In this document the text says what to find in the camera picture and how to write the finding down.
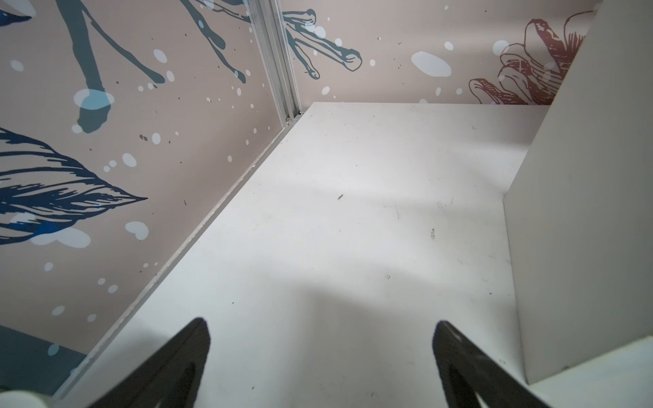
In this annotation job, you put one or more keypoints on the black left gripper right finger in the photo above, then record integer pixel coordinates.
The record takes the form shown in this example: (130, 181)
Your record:
(470, 378)

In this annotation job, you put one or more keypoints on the white wooden bookshelf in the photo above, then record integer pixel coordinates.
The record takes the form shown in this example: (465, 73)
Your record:
(579, 211)

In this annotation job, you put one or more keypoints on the white roll under arm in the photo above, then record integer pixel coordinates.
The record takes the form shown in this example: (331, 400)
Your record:
(23, 399)

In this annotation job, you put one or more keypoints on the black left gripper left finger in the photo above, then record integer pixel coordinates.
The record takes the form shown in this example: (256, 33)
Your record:
(169, 378)

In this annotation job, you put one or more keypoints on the aluminium cage frame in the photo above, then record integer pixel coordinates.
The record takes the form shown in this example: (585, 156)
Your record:
(267, 22)

